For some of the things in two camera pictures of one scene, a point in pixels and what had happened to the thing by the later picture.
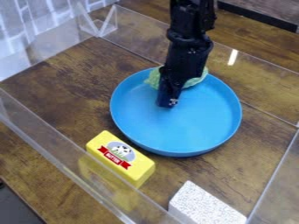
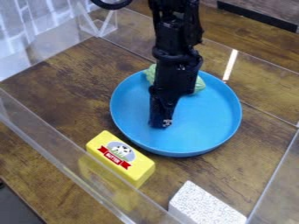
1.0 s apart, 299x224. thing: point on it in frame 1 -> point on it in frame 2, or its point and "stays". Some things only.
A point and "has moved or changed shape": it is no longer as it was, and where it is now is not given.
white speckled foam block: x=193 y=206 stays
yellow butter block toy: x=117 y=158 stays
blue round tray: x=195 y=127 stays
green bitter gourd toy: x=153 y=78 has moved or changed shape
